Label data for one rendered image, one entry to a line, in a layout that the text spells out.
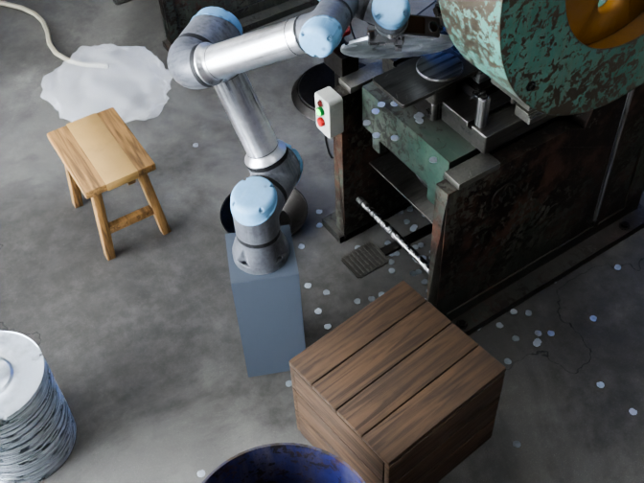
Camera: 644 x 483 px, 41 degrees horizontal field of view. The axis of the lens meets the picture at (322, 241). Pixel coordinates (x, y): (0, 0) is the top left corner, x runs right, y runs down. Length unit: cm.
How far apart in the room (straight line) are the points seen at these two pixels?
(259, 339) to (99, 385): 53
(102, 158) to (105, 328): 54
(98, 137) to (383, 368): 128
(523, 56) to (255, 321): 110
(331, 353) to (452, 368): 31
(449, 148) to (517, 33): 70
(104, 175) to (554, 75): 151
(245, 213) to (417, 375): 59
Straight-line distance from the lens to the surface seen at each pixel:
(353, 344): 227
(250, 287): 231
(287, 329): 247
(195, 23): 206
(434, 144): 234
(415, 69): 236
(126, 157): 287
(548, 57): 181
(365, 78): 256
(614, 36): 209
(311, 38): 173
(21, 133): 361
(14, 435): 241
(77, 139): 298
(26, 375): 240
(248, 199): 217
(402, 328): 230
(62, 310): 293
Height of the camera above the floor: 222
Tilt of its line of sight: 49 degrees down
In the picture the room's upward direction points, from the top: 3 degrees counter-clockwise
